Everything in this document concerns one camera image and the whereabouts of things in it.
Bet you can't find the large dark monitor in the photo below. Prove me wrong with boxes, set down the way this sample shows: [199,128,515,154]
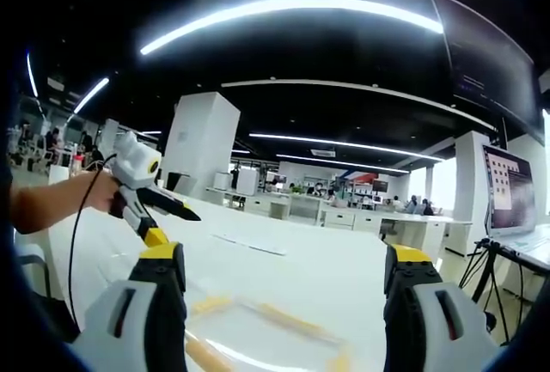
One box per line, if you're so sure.
[428,0,542,145]

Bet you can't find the tall white appliance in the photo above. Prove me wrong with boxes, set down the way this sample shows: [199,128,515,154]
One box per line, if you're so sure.
[237,168,259,196]

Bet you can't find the black tripod stand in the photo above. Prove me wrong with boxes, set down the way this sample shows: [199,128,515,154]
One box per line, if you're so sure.
[457,237,542,345]

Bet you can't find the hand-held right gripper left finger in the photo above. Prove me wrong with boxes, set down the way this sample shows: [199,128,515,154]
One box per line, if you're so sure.
[70,241,189,372]

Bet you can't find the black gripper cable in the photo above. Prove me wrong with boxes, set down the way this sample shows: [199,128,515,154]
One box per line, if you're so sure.
[68,152,118,330]

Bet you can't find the ceiling light strip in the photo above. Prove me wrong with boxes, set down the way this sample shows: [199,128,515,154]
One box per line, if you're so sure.
[72,77,111,115]
[248,132,443,162]
[277,153,412,174]

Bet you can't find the row of white cabinets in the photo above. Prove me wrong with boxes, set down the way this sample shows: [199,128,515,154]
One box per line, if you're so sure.
[205,185,474,257]

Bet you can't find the clear storage box yellow latches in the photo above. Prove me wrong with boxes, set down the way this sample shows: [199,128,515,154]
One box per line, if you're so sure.
[184,294,351,372]

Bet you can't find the grey office chair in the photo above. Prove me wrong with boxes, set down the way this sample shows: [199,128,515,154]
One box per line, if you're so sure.
[15,241,78,343]

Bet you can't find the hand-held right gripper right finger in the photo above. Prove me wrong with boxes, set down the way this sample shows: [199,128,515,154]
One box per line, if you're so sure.
[383,242,499,372]

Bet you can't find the open silver laptop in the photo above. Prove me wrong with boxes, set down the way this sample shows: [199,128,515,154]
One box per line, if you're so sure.
[480,143,550,268]

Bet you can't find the long curved ceiling light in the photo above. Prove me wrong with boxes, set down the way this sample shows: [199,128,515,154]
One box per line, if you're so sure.
[139,0,444,56]

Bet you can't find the person's left hand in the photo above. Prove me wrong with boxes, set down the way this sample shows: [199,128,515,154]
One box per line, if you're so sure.
[83,172,119,214]

